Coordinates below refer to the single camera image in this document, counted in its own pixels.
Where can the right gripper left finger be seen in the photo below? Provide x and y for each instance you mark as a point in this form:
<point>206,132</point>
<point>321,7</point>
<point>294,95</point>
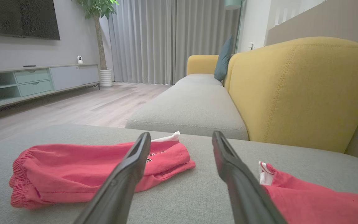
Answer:
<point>120,193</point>

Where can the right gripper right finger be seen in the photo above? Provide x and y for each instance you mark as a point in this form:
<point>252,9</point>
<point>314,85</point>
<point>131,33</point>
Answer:
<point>244,193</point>

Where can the red basketball shorts number 23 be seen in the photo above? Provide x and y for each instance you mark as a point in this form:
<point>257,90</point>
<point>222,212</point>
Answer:
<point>73,171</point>

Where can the red jersey white trim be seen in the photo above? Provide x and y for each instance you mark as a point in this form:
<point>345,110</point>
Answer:
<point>322,205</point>

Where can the large grey ottoman cushion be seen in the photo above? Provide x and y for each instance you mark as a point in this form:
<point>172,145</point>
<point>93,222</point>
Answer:
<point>182,199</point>

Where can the grey sofa seat cushion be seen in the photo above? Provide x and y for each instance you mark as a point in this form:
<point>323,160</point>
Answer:
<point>191,109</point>
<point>197,79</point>

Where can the yellow sofa backrest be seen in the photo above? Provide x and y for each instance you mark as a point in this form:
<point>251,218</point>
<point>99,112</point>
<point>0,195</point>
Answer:
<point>300,93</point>

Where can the white ribbed plant pot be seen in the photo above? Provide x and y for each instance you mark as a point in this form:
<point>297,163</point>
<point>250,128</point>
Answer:
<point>106,77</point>

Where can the mint grey TV cabinet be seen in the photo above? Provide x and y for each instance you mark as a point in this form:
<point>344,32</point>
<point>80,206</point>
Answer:
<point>64,77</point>

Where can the teal throw pillow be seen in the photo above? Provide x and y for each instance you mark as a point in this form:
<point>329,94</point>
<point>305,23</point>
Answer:
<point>223,60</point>

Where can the yellow sofa armrest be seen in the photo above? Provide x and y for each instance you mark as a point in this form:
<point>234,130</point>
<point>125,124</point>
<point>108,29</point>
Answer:
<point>202,64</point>

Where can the grey pleated curtain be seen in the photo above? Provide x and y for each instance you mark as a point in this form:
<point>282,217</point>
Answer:
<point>141,40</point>
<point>200,31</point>

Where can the green indoor tree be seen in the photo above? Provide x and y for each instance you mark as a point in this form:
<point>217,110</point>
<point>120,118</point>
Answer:
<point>99,34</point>

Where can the white slatted window panel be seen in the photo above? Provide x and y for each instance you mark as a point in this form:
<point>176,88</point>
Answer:
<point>291,12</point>

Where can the white security camera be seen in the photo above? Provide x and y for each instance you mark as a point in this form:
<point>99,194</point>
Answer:
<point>80,60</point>

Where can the white wall socket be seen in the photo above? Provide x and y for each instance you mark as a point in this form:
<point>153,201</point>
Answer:
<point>252,45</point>

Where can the black wall television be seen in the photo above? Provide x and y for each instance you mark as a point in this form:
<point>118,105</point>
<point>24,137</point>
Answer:
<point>17,18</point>

